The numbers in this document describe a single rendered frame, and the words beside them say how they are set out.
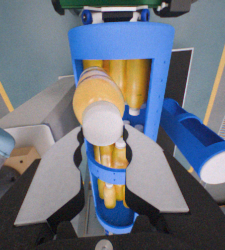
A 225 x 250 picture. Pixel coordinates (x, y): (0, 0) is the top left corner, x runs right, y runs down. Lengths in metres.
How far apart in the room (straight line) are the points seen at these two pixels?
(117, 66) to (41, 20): 1.28
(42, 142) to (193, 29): 1.67
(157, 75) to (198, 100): 1.68
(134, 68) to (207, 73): 1.59
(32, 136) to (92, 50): 0.35
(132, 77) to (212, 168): 0.75
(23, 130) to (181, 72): 1.46
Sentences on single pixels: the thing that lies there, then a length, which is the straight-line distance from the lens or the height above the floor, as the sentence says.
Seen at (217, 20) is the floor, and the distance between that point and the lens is 1.91.
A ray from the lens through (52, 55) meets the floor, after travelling 1.62.
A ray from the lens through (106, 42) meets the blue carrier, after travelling 0.31.
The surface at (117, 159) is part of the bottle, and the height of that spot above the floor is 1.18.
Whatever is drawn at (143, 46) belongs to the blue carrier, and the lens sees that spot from 0.32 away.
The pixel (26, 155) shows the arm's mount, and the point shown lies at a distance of 0.52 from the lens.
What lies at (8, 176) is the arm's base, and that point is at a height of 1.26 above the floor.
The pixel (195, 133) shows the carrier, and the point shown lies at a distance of 1.41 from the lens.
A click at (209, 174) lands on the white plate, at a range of 1.02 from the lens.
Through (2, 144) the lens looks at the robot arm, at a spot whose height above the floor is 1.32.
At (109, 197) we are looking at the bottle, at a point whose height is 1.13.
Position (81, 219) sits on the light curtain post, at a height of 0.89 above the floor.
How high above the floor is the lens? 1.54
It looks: 60 degrees down
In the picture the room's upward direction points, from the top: 174 degrees clockwise
